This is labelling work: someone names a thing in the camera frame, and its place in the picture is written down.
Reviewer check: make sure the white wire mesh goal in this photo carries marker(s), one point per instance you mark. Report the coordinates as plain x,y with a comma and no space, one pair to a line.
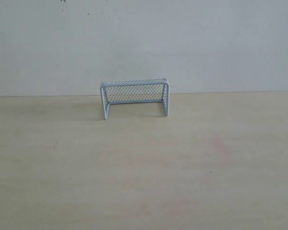
135,91

